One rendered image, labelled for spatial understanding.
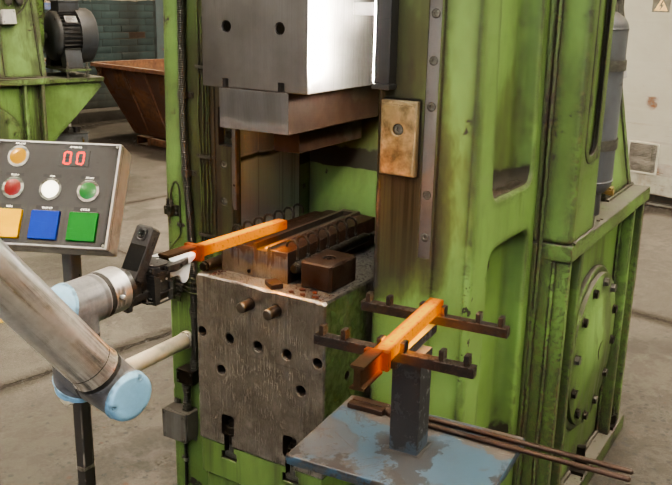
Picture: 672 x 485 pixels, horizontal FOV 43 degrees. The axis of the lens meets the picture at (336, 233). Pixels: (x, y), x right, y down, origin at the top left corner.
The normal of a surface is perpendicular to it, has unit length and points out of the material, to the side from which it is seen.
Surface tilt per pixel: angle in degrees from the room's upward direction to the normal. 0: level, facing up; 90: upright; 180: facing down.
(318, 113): 90
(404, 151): 90
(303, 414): 90
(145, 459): 0
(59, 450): 0
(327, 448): 0
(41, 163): 60
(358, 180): 90
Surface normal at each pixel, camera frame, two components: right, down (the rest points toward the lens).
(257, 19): -0.53, 0.22
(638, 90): -0.70, 0.18
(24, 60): 0.63, 0.03
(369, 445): 0.02, -0.96
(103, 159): -0.09, -0.26
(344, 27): 0.85, 0.16
